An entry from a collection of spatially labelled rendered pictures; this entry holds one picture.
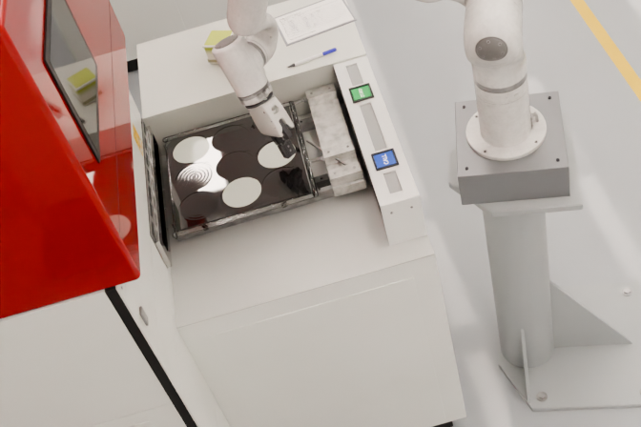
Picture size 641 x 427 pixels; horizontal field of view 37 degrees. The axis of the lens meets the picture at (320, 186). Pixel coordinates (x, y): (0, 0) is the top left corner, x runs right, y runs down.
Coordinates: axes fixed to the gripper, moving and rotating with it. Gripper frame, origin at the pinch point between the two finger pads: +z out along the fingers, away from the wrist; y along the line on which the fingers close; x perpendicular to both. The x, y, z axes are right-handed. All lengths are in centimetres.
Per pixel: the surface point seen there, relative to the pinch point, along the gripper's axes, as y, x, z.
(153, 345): -25, 60, 2
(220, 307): -7.6, 38.9, 16.5
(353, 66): 5.8, -31.8, -3.0
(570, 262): 2, -71, 100
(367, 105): -7.3, -22.2, 1.8
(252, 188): 3.5, 12.0, 3.8
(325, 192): -6.0, -0.6, 13.2
